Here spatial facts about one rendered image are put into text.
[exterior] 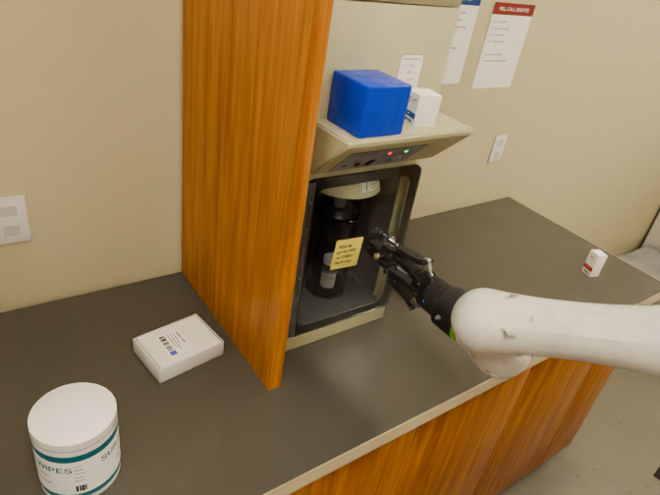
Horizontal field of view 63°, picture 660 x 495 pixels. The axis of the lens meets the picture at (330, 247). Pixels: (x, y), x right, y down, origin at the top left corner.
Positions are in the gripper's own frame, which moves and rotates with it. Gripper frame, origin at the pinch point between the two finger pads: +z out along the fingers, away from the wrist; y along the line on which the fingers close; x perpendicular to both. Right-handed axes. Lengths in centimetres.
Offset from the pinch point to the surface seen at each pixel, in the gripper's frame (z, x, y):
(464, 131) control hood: -6.8, -7.7, 30.7
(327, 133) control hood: -0.9, 21.1, 30.5
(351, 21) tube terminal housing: 5, 15, 48
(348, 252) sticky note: 3.5, 7.0, -0.4
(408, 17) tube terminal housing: 4.6, 2.5, 49.0
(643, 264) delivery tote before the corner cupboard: 29, -257, -87
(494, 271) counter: 7, -61, -26
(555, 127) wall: 48, -136, 2
